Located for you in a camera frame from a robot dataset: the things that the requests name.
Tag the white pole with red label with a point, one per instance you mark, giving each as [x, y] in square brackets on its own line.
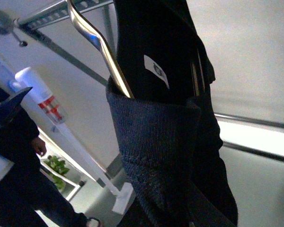
[47, 101]

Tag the black printed t-shirt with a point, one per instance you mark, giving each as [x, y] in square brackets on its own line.
[167, 134]

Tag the green potted plant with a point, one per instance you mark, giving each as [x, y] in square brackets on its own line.
[57, 165]

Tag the gold metal clothes hanger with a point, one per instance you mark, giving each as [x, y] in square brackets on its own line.
[89, 32]

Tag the grey metal clothes rack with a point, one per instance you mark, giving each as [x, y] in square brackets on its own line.
[244, 40]

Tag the person in dark clothes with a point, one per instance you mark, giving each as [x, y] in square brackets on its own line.
[26, 195]

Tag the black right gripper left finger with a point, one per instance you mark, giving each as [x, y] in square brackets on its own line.
[10, 107]

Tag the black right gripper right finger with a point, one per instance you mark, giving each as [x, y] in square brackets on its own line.
[202, 213]

